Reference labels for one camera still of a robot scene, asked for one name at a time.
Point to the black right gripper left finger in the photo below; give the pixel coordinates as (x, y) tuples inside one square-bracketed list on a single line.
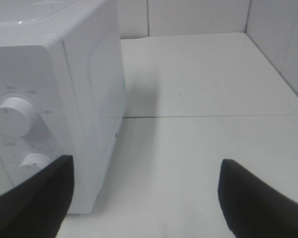
[(37, 207)]

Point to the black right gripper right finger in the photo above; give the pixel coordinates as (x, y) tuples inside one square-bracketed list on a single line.
[(252, 208)]

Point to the white timer knob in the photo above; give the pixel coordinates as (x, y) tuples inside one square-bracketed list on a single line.
[(34, 163)]

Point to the upper white power knob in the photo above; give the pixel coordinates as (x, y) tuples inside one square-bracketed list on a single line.
[(17, 116)]

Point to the white microwave oven body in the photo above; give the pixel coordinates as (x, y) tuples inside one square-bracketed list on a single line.
[(64, 57)]

